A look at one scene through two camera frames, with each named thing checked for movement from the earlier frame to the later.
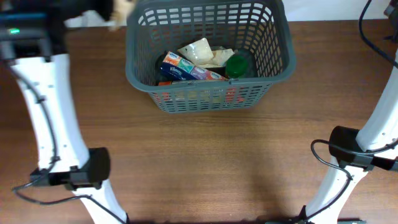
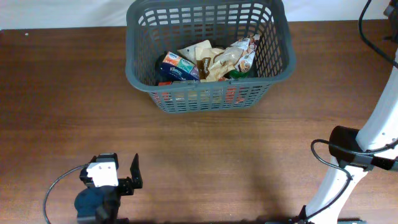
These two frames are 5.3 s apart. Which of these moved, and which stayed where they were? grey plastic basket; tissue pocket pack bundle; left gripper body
Moved: left gripper body
Stayed: grey plastic basket; tissue pocket pack bundle
